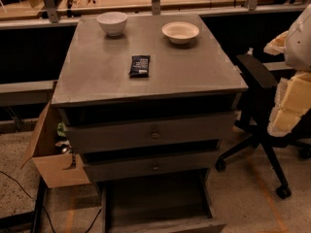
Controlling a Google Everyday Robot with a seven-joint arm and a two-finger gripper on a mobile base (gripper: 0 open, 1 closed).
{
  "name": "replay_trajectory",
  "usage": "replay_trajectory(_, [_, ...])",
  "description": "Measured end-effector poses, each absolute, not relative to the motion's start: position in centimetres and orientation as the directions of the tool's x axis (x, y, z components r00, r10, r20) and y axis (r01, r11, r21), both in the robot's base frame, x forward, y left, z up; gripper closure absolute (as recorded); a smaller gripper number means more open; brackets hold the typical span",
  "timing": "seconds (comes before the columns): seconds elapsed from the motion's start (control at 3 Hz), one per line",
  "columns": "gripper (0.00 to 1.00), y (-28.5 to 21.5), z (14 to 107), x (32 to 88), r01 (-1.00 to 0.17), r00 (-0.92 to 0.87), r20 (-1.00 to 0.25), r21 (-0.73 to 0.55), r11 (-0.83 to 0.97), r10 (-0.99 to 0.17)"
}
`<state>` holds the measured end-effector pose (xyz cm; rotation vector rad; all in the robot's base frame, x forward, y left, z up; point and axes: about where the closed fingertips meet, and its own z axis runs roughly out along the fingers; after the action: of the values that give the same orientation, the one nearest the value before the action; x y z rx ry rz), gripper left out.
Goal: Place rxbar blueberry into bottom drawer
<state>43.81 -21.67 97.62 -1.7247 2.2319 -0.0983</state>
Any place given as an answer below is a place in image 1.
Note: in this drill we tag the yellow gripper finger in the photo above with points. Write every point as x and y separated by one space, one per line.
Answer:
292 102
277 45

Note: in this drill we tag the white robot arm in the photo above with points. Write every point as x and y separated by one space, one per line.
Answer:
298 43

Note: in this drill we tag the top grey drawer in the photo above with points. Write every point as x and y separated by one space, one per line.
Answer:
154 132

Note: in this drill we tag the grey drawer cabinet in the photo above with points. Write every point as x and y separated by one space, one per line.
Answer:
94 86

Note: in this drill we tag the open bottom grey drawer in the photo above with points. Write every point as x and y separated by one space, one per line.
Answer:
168 203

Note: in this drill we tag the middle grey drawer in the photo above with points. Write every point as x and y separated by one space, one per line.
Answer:
151 165

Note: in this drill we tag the black office chair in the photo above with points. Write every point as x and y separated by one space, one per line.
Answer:
256 105

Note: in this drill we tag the wooden workbench in background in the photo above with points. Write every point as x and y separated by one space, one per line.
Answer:
54 10

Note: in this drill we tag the shallow white bowl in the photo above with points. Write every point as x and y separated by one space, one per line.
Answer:
179 32

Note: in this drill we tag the deep white bowl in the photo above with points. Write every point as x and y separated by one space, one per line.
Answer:
112 23

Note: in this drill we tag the green trash in box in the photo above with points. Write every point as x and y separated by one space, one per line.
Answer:
60 130

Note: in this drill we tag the open cardboard box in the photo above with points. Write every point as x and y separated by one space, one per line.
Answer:
57 169

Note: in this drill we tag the black metal floor frame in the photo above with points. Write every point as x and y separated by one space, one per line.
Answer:
29 221

